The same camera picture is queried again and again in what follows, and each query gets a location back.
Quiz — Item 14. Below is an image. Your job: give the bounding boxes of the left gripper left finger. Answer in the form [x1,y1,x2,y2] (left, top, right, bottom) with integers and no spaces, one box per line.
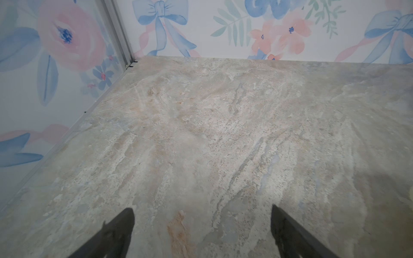
[70,207,135,258]

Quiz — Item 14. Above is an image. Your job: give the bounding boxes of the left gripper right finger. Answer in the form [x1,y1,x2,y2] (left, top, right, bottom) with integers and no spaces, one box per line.
[271,204,338,258]

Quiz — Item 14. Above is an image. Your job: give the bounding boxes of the yellow plastic bag orange print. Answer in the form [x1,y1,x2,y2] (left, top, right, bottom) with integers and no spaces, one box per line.
[409,186,413,203]

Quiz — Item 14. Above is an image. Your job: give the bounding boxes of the left corner aluminium post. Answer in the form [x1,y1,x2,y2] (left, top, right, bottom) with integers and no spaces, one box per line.
[95,0,136,69]

